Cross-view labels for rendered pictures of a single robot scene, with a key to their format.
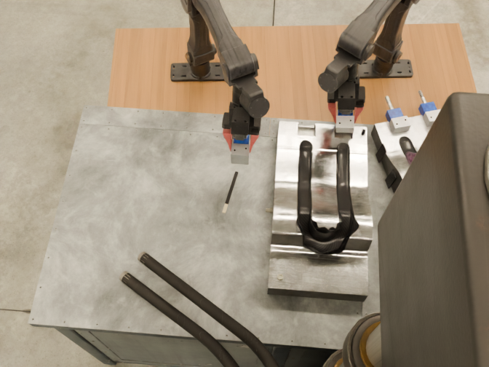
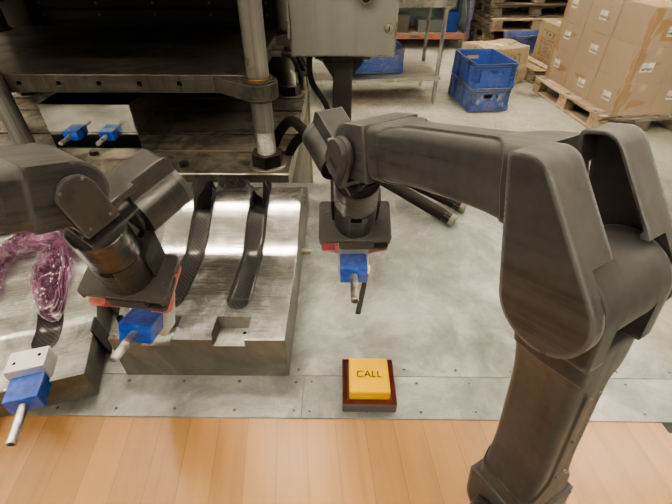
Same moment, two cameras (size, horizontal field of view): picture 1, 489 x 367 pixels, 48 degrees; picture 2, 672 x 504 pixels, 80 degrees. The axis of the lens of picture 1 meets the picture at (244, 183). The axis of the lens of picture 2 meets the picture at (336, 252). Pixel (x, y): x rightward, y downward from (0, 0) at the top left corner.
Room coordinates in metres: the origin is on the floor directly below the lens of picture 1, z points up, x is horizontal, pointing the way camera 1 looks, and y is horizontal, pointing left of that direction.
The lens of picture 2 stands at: (1.29, -0.05, 1.36)
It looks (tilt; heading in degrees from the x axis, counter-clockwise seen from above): 39 degrees down; 176
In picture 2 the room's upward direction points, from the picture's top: straight up
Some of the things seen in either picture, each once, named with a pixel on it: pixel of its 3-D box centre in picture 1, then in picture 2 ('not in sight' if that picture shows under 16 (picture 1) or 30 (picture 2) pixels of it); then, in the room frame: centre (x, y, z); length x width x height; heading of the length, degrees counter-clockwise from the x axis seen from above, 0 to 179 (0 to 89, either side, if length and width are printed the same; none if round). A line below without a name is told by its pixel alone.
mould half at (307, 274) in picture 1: (320, 203); (233, 246); (0.65, -0.21, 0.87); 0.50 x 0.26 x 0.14; 175
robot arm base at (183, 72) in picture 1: (200, 65); not in sight; (1.16, 0.14, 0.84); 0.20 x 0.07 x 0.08; 91
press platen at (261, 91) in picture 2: not in sight; (120, 73); (-0.28, -0.72, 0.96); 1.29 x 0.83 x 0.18; 85
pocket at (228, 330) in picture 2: (305, 132); (233, 335); (0.88, -0.18, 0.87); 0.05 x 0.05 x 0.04; 85
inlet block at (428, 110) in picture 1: (426, 107); not in sight; (0.98, -0.56, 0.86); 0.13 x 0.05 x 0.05; 13
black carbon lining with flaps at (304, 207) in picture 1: (326, 191); (222, 230); (0.66, -0.22, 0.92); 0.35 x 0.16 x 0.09; 175
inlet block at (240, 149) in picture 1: (241, 139); (353, 272); (0.82, 0.01, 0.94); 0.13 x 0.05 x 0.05; 176
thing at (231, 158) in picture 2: not in sight; (132, 127); (-0.28, -0.73, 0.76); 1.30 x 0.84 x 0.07; 85
